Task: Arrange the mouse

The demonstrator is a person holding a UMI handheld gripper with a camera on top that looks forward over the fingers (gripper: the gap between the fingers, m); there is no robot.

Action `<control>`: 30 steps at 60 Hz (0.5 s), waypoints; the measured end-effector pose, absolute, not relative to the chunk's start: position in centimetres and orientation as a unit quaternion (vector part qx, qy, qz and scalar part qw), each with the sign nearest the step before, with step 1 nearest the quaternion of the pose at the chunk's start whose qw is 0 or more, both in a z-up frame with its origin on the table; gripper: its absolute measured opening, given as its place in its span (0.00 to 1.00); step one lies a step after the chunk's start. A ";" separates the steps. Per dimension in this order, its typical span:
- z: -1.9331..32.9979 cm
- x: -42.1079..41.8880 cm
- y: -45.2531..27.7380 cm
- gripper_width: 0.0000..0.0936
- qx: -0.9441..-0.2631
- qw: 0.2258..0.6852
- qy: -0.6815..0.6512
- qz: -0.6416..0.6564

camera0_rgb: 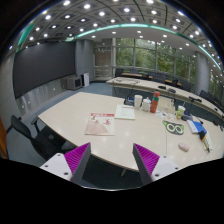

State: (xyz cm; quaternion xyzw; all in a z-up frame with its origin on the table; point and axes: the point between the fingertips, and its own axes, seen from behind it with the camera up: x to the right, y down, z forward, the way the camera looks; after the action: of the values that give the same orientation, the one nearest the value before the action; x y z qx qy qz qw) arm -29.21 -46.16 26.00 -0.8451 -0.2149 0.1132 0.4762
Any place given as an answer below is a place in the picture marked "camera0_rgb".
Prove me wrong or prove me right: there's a green white cup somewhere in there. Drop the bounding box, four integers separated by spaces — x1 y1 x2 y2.
176 105 185 119

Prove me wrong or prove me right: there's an orange black tool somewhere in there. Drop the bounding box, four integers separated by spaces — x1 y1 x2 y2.
199 131 210 153

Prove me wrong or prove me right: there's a white jar with lid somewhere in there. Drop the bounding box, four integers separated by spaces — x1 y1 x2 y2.
142 98 151 112

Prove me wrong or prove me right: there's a black green cat mouse pad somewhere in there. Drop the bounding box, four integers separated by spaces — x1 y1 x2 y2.
163 121 184 135

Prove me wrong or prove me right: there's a white book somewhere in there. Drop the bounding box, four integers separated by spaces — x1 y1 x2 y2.
115 105 135 120

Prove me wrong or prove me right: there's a pink computer mouse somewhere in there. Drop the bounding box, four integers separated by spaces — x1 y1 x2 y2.
178 142 190 152

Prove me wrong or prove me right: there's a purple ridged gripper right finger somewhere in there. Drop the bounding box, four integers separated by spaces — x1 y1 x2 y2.
133 143 179 185

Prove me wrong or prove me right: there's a grey cabinet box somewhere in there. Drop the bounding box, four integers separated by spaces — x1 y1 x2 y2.
67 77 82 91

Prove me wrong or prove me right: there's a white paper cup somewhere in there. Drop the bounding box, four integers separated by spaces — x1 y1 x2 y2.
134 95 143 110

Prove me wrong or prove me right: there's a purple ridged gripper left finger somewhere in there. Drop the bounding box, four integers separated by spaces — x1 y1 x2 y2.
41 143 91 185

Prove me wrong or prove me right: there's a white air purifier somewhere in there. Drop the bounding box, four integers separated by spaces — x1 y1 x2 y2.
82 73 89 87

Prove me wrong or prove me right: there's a blue notebook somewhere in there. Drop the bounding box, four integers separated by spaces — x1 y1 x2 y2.
187 120 207 134

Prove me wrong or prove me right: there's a black office chair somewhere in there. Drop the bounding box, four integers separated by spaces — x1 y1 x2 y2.
10 115 75 160

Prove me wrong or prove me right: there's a long rear conference table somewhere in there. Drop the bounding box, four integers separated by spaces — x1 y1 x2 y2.
108 77 224 120

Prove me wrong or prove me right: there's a red white magazine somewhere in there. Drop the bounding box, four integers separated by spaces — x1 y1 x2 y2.
85 113 115 136

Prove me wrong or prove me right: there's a large dark wall screen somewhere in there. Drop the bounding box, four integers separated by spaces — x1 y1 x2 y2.
13 42 75 98

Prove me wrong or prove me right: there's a red thermos bottle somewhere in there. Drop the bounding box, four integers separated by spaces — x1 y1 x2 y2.
150 91 160 113

